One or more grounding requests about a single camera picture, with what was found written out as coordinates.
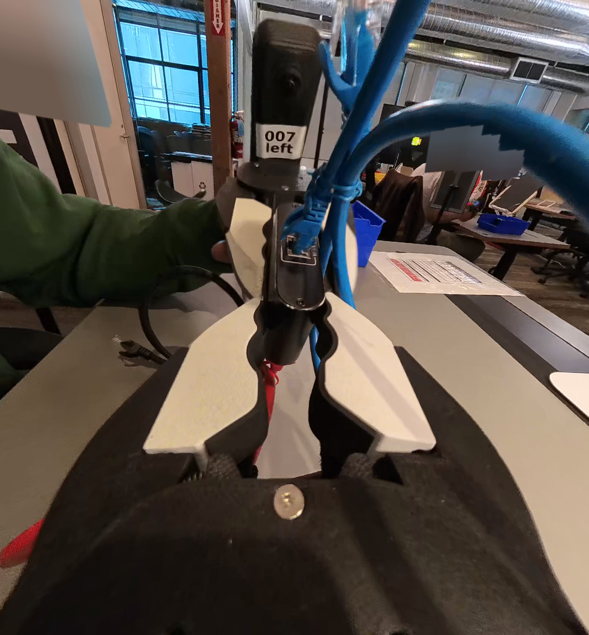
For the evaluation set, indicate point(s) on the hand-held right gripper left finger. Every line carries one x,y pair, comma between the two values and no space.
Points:
210,382

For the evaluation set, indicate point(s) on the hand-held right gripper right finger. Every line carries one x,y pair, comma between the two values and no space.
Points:
374,387

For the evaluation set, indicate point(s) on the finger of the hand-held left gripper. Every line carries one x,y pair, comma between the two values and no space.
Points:
352,268
245,233

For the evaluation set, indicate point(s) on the black ethernet port adapter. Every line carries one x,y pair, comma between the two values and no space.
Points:
294,287

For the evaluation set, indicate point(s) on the person's left forearm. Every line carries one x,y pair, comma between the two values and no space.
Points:
76,238

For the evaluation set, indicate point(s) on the person's left hand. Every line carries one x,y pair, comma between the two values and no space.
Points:
221,252

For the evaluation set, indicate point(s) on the blue storage bin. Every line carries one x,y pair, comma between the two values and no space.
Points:
366,233
503,223

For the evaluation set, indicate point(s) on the red fire extinguisher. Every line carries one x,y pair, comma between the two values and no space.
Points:
236,136

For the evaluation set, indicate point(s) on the black office chair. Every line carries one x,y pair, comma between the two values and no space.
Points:
175,191

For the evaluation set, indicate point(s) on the chair with brown jacket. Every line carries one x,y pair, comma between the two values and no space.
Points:
398,198

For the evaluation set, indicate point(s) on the laminated instruction sheet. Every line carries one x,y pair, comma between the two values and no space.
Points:
438,273

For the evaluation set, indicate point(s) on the large window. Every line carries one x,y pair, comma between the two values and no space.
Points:
165,64

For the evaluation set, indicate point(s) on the wooden work table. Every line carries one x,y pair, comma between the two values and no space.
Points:
523,240

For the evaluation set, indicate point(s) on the wooden post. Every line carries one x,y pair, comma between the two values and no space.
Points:
220,99

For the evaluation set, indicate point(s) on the black white wall poster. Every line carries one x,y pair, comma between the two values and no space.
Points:
51,149

